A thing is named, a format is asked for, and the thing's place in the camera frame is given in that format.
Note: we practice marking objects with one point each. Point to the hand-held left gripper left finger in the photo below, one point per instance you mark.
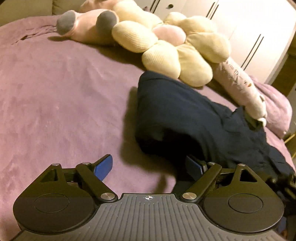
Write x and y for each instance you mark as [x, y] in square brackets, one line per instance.
[104, 167]

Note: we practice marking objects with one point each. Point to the navy blue garment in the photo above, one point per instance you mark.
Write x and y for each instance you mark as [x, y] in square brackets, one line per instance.
[185, 111]

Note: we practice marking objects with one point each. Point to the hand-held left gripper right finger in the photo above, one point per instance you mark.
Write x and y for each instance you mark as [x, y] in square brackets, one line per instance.
[194, 167]

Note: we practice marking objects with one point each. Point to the pink plush toy grey feet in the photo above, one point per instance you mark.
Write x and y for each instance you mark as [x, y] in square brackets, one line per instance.
[85, 25]

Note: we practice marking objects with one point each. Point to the yellow flower plush cushion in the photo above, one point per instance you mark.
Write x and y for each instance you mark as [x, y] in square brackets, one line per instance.
[138, 34]

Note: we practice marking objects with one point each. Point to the long lilac plush pillow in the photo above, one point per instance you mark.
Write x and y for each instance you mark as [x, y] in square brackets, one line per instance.
[235, 78]

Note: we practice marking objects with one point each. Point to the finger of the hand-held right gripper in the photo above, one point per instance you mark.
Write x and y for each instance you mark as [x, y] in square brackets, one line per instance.
[288, 185]

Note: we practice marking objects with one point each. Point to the purple pillow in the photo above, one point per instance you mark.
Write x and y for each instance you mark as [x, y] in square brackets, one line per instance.
[275, 104]

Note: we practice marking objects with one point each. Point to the beige headboard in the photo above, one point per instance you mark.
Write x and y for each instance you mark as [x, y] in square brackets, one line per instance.
[23, 9]

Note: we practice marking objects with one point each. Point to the white wardrobe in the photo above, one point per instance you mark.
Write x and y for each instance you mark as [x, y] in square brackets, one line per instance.
[254, 23]

